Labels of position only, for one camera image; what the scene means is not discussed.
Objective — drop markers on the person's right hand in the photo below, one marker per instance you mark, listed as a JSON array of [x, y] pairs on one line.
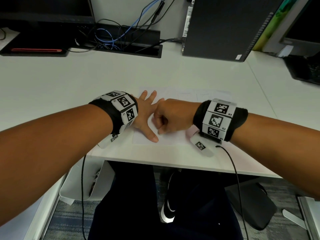
[[175, 114]]

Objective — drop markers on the person's left hand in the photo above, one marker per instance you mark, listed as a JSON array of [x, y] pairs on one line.
[[143, 112]]

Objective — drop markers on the person's left middle finger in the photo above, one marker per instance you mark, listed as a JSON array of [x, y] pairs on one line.
[[153, 96]]

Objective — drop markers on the person's left thumb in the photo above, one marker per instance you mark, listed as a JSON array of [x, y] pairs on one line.
[[150, 133]]

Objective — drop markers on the person's right fingers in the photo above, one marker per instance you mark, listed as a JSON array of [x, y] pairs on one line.
[[160, 122]]

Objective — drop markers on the person's left forearm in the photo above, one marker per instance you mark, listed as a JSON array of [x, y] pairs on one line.
[[50, 149]]

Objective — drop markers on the person's right forearm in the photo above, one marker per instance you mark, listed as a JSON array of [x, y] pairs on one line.
[[280, 149]]

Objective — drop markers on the white paper sheet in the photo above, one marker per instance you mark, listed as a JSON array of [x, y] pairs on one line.
[[180, 139]]

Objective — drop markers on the black wristband with marker tiles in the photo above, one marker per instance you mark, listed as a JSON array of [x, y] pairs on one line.
[[120, 107], [217, 119]]

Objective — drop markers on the black and white shoe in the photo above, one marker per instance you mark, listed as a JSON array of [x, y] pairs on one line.
[[168, 209]]

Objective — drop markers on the black computer tower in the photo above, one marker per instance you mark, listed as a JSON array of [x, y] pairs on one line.
[[225, 24]]

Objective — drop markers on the black flat floor base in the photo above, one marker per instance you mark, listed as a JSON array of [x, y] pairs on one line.
[[252, 204]]

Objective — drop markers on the black monitor base red stripe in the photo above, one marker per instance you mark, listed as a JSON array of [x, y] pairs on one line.
[[32, 43]]

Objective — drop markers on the green yellow box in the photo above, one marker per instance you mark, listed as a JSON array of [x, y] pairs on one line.
[[271, 24]]

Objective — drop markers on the black computer monitor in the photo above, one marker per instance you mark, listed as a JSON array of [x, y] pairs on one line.
[[45, 8]]

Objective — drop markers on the grey framed monitor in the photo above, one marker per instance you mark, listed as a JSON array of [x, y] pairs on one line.
[[302, 22]]

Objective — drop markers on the white desk leg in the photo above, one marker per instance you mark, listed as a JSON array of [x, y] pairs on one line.
[[310, 217]]

